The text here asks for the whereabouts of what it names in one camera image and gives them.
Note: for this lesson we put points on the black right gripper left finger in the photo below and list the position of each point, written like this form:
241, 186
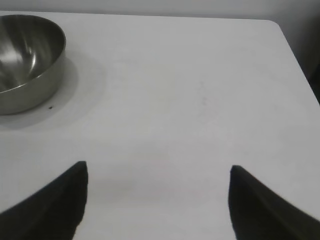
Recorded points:
50, 207

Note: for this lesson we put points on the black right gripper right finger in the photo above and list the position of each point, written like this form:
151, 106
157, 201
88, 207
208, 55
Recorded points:
262, 212

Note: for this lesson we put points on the stainless steel mixing bowl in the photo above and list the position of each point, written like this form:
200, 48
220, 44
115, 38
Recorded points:
27, 57

